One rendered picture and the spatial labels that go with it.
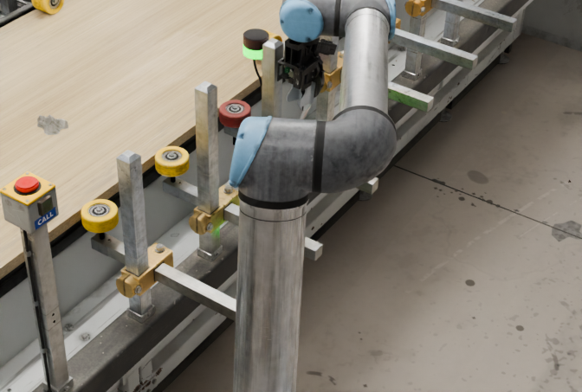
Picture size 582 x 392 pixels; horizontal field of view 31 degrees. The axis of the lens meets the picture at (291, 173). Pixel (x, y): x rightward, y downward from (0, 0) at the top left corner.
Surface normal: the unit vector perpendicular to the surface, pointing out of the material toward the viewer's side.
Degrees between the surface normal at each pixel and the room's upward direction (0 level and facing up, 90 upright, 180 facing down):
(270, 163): 68
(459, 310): 0
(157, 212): 90
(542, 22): 90
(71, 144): 0
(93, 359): 0
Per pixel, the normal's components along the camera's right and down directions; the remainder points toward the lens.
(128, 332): 0.03, -0.80
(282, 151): -0.04, -0.07
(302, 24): -0.17, 0.58
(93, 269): 0.83, 0.36
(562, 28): -0.56, 0.49
